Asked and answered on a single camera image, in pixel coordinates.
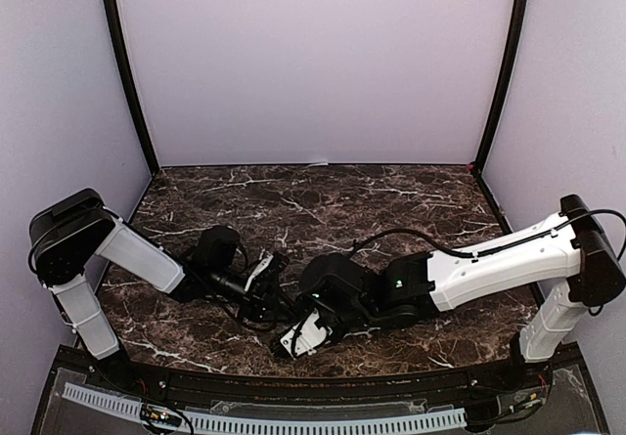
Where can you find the black front rail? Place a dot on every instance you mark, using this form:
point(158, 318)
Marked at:
point(478, 382)

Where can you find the black frame post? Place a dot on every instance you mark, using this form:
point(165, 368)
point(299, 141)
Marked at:
point(129, 88)
point(501, 88)

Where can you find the right black frame post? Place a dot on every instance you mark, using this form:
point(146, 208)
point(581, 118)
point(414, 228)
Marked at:
point(501, 88)

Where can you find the left black frame post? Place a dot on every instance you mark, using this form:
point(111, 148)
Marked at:
point(129, 88)

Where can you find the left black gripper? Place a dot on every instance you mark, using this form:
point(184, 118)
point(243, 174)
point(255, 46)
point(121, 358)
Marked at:
point(256, 305)

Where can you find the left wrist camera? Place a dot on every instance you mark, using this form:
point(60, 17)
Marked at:
point(271, 265)

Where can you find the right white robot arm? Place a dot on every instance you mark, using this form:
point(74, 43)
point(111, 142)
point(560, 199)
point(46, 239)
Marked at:
point(568, 248)

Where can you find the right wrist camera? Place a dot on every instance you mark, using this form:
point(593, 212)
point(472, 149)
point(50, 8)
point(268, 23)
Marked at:
point(302, 339)

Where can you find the white slotted cable duct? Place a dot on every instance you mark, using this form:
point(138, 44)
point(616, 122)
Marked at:
point(247, 418)

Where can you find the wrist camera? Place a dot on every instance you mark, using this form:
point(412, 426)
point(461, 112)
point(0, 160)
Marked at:
point(271, 265)
point(302, 339)

